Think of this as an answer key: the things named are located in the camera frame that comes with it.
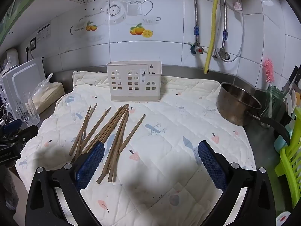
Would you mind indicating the pink bottle brush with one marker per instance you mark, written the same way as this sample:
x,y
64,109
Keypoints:
x,y
268,70

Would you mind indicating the white plastic container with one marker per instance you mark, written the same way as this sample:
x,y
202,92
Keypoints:
x,y
12,57

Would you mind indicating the beige plastic utensil holder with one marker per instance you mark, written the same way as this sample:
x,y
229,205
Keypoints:
x,y
134,66

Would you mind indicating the water valve with red knob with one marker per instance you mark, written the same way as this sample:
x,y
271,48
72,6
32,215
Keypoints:
x,y
199,50

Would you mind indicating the clear glass tumbler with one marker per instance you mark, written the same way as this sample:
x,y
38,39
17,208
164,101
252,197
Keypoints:
x,y
28,113

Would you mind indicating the wall power socket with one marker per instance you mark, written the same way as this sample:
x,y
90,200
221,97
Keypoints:
x,y
32,44

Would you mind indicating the steel water valve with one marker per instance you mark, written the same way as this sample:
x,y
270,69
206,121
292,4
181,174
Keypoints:
x,y
223,55

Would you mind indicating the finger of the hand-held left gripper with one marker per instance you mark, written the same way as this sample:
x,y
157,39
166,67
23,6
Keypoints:
x,y
28,133

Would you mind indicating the green window frame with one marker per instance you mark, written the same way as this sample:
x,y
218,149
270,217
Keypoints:
x,y
14,11

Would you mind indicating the white wall label sticker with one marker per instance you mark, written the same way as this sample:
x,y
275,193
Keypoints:
x,y
44,32

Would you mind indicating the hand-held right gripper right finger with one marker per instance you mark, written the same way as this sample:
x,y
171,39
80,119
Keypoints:
x,y
212,164

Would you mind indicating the white cutting board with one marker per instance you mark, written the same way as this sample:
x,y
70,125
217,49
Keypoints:
x,y
25,73

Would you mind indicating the bagged wooden box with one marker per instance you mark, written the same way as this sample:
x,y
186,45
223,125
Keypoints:
x,y
50,91

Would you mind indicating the person's left forearm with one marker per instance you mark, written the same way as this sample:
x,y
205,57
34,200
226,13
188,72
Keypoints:
x,y
7,197

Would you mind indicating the green glass jar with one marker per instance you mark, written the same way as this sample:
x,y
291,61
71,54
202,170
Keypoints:
x,y
276,98

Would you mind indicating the green plastic dish rack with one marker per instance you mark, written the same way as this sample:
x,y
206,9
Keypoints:
x,y
289,167

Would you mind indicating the quilted printed cloth mat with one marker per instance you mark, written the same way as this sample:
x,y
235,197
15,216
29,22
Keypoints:
x,y
169,127

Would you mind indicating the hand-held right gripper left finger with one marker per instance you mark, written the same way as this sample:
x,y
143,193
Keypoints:
x,y
90,164

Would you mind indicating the pile of wooden chopsticks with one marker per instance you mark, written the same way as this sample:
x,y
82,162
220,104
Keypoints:
x,y
117,127

